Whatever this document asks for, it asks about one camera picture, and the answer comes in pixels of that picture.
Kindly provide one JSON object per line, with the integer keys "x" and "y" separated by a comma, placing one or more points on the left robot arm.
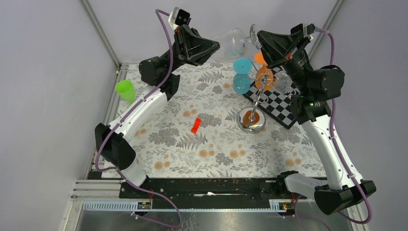
{"x": 113, "y": 140}

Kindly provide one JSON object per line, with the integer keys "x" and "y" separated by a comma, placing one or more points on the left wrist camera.
{"x": 178, "y": 17}

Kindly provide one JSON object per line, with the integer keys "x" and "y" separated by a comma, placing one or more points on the clear wine glass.
{"x": 234, "y": 43}
{"x": 283, "y": 83}

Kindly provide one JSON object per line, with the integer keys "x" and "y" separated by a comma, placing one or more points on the green wine glass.
{"x": 126, "y": 91}

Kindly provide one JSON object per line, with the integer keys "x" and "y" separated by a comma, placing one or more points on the small red block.
{"x": 196, "y": 125}

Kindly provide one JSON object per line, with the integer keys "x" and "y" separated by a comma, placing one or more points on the orange wine glass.
{"x": 264, "y": 76}

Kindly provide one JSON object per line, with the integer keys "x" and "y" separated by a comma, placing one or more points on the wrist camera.
{"x": 304, "y": 29}
{"x": 178, "y": 17}

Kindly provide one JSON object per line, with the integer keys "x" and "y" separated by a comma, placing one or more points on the chrome wine glass rack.
{"x": 252, "y": 119}

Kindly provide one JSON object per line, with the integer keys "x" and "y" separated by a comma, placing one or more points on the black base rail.
{"x": 209, "y": 193}

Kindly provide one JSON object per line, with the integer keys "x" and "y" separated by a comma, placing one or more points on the floral tablecloth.
{"x": 166, "y": 148}

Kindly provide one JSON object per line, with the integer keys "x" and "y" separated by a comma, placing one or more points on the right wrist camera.
{"x": 304, "y": 29}

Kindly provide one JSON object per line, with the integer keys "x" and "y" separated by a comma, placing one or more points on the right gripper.
{"x": 275, "y": 46}

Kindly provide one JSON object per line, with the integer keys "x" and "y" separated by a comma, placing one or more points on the black white checkerboard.
{"x": 277, "y": 105}

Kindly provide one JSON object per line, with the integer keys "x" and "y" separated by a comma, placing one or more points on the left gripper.
{"x": 187, "y": 41}

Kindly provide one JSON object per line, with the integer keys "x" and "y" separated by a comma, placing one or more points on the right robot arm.
{"x": 344, "y": 185}

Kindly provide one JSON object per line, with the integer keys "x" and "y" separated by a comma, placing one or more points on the blue wine glass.
{"x": 241, "y": 81}

